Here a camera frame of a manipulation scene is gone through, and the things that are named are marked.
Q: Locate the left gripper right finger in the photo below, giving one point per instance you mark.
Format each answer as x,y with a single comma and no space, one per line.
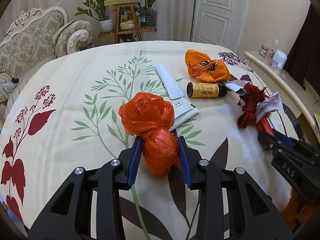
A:
229,200

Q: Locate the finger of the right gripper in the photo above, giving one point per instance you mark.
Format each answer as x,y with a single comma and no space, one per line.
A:
266,139
283,138

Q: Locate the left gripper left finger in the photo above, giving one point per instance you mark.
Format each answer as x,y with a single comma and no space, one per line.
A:
67,215

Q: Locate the red white small wrapper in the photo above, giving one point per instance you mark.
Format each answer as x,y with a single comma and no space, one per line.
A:
271,104

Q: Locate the dark red bag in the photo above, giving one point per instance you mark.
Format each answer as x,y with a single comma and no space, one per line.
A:
252,98

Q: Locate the brown yellow-label bottle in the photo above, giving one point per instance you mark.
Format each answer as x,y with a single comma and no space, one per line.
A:
205,90

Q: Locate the orange snack bag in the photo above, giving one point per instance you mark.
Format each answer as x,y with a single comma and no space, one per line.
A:
204,69

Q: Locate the red-orange plastic bag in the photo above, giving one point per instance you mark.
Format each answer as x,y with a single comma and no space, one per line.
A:
150,117

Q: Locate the cream tv cabinet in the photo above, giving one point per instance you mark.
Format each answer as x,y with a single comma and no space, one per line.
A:
302,101

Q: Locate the clear spray bottle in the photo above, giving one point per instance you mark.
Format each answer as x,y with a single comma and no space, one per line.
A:
272,51

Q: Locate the dark television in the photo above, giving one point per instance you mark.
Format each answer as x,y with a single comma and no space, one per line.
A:
303,59

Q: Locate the white jug container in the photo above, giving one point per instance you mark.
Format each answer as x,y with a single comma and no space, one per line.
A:
279,59

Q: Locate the white green-print packet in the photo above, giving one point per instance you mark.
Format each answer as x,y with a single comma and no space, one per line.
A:
183,111

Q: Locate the small tin can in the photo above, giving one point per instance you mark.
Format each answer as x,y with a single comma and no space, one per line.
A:
263,50

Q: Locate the floral cream tablecloth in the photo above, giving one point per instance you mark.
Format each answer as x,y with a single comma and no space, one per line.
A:
67,117

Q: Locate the white panel door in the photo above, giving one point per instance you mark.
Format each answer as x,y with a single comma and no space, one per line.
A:
220,22

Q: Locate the white power strip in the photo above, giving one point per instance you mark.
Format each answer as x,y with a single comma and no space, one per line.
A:
10,84

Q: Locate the white curtain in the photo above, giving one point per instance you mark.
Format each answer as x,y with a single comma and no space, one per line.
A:
174,17

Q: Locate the ornate patterned sofa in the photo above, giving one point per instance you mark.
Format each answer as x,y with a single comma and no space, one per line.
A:
35,38

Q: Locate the wooden plant stand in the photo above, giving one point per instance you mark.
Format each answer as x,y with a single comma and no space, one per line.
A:
130,28

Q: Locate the plant in glass jar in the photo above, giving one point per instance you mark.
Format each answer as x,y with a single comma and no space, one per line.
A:
150,5

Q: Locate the plant in white pot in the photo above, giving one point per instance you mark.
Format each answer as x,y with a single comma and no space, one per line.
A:
97,10

